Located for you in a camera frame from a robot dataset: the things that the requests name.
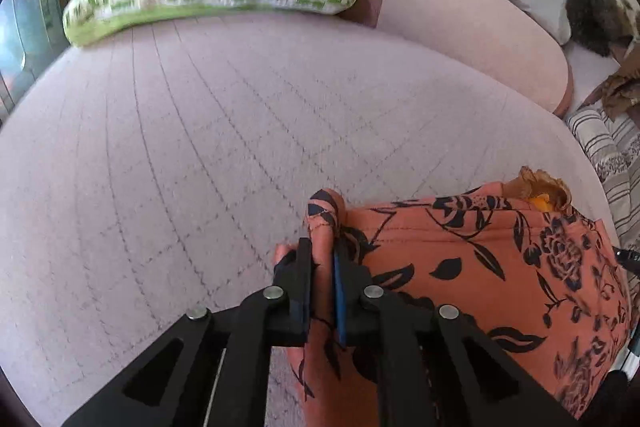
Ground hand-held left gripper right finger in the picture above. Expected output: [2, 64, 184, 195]
[332, 241, 581, 427]

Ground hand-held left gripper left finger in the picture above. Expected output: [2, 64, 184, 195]
[62, 237, 314, 427]

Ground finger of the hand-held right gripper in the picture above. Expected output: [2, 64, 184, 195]
[614, 247, 640, 269]

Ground orange floral shirt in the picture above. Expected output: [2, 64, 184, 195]
[274, 166, 632, 427]

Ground striped grey white cloth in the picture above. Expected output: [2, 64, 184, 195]
[566, 108, 640, 258]

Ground brown ruffled cloth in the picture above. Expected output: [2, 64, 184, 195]
[582, 0, 640, 124]

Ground bed with pale quilted sheet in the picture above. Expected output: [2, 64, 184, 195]
[0, 14, 626, 427]

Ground dark fuzzy cloth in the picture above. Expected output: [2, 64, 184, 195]
[565, 0, 635, 58]

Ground pink bolster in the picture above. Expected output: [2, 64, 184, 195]
[338, 0, 575, 116]

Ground stained glass window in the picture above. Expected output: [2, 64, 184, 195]
[0, 0, 68, 108]

